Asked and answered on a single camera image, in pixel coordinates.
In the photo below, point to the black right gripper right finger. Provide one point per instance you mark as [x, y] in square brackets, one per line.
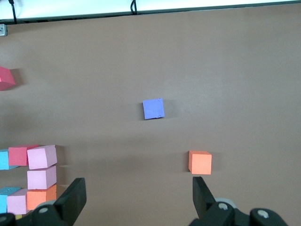
[223, 214]

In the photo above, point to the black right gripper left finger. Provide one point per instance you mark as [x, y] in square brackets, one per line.
[47, 212]

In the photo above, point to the orange foam cube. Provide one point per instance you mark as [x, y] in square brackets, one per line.
[201, 163]
[37, 199]

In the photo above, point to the yellow foam cube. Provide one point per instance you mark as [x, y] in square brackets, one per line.
[18, 216]

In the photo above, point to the pink foam cube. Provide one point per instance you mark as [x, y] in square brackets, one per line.
[16, 203]
[42, 157]
[41, 177]

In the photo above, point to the teal blue foam cube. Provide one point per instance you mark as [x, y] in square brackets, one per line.
[7, 191]

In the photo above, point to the crimson foam cube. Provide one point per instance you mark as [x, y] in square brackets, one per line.
[17, 155]

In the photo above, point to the light blue foam cube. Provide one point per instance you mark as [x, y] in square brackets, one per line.
[4, 161]

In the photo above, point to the purple foam cube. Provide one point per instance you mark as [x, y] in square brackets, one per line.
[153, 109]

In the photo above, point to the red foam cube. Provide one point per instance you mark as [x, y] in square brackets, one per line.
[5, 78]

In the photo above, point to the brown table cover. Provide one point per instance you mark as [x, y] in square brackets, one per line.
[164, 70]

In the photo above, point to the white office desk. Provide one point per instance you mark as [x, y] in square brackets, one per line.
[188, 4]

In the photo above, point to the small metal bracket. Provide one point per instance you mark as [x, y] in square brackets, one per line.
[2, 29]

